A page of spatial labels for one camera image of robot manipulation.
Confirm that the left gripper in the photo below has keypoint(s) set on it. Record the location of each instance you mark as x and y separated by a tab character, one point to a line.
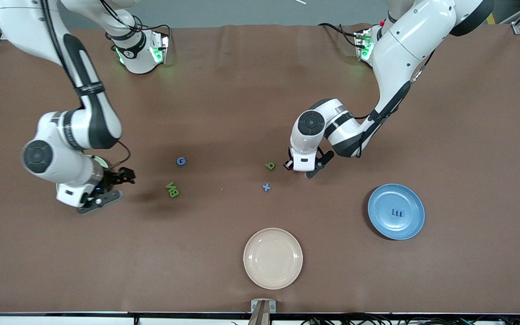
289	164

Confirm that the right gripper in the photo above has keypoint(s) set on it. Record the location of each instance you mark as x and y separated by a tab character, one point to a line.
114	177

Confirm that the blue foam letter x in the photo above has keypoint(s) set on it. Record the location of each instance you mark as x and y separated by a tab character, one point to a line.
266	187

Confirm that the green foam letter V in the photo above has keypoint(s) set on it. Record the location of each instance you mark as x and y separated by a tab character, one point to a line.
170	186

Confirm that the blue foam letter m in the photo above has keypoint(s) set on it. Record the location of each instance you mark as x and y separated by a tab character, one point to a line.
397	212

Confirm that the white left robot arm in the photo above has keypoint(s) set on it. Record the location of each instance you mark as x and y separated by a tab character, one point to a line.
400	49

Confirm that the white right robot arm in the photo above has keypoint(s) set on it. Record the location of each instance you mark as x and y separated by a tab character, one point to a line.
90	122

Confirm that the green plate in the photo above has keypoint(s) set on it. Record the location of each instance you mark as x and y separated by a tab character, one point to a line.
99	160

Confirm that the blue plate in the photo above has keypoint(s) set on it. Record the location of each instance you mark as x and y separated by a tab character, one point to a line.
377	225

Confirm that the blue foam letter G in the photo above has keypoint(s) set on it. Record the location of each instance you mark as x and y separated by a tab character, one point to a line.
178	161

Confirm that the beige plate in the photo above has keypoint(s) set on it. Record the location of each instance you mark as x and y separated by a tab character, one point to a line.
272	258

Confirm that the brown table cover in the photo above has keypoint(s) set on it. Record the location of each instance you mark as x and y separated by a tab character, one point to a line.
224	99

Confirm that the white table edge rail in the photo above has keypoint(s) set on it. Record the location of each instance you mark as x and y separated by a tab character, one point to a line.
39	320

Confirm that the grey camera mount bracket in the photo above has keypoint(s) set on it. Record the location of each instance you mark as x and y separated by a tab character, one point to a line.
263	316

